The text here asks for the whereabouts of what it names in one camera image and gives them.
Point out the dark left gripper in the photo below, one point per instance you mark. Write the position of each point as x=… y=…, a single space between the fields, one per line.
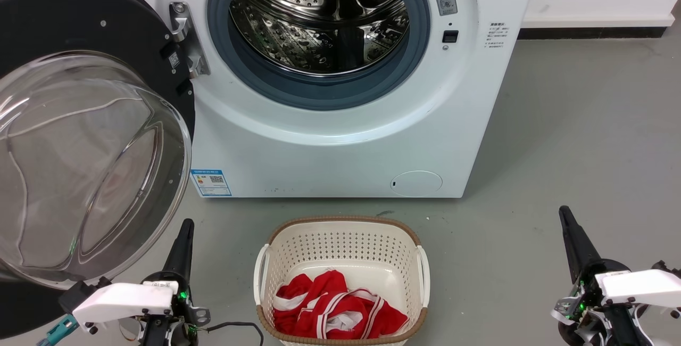
x=183 y=309

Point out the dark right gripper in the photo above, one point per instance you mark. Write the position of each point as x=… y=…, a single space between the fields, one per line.
x=585 y=287

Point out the black round glass washer door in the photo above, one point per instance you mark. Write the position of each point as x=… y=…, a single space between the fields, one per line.
x=80 y=16

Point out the white front-load washing machine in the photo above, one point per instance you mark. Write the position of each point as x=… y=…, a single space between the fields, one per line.
x=319 y=170

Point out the silver metal door hinge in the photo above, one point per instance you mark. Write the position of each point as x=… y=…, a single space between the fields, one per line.
x=186 y=32

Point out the black door latch slot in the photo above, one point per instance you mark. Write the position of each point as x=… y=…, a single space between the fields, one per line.
x=450 y=36

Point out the blue energy label sticker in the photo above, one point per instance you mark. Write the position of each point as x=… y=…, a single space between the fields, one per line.
x=210 y=183

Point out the red white striped garment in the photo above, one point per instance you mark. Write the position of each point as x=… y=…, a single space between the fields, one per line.
x=319 y=291

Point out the white laundry basket brown rim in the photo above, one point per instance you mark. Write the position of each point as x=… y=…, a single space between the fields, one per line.
x=346 y=244

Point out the round white filter cover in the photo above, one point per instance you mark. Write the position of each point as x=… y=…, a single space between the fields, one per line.
x=416 y=184

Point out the small QR code sticker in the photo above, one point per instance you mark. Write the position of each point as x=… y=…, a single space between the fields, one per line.
x=174 y=59

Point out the small printed text label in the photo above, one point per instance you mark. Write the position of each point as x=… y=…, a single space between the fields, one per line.
x=497 y=35

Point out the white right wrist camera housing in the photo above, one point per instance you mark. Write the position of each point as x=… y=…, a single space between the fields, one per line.
x=638 y=286

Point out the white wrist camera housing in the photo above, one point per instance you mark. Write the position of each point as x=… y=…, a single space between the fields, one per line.
x=638 y=286
x=125 y=301

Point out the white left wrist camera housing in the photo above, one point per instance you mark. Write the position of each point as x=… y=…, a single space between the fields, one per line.
x=125 y=301

